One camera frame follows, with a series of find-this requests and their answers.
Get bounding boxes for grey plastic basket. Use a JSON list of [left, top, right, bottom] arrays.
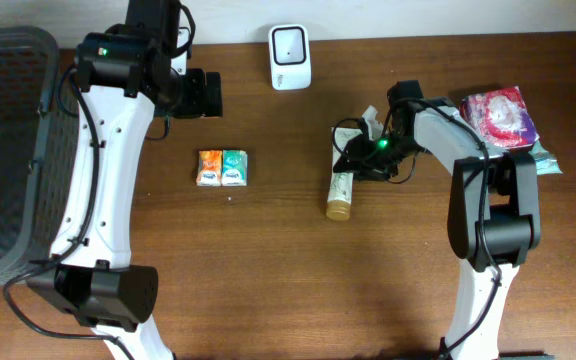
[[0, 26, 78, 286]]

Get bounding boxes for white green cream tube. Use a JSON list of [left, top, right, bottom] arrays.
[[326, 128, 361, 221]]

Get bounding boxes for orange pocket tissue pack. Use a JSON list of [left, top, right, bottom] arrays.
[[196, 150, 223, 186]]

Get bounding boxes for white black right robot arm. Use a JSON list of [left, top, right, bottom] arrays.
[[331, 80, 541, 359]]

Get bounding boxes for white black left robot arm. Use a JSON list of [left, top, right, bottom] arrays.
[[24, 0, 223, 359]]

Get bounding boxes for teal wipes packet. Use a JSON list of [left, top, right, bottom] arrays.
[[530, 141, 562, 176]]

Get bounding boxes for red purple tissue pack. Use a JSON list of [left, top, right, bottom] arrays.
[[460, 86, 540, 150]]

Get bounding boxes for teal pocket tissue pack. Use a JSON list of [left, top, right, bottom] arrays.
[[221, 150, 248, 186]]

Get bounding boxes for white barcode scanner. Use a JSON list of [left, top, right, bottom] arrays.
[[268, 24, 312, 91]]

